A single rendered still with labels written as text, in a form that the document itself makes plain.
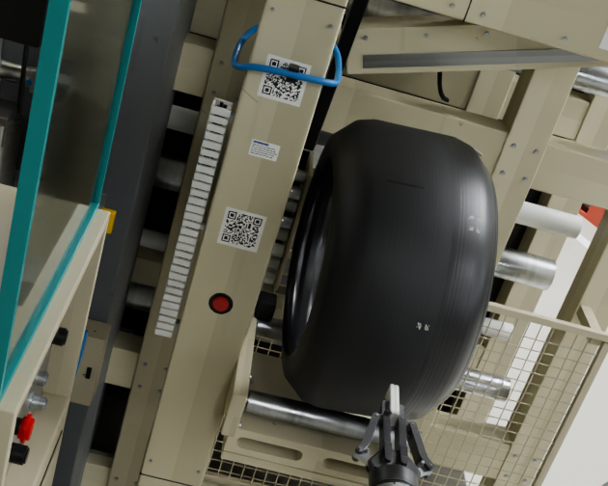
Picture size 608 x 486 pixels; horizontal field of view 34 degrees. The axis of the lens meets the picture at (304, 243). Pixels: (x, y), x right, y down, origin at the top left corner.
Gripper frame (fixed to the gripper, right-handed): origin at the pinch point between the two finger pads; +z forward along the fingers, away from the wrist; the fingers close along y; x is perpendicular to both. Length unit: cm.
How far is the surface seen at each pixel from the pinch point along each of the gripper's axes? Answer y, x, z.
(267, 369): 16, 36, 42
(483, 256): -9.5, -21.6, 17.7
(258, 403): 19.3, 21.5, 15.7
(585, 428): -125, 136, 167
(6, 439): 53, -19, -43
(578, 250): -164, 160, 343
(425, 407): -8.8, 7.7, 10.2
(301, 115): 26, -32, 30
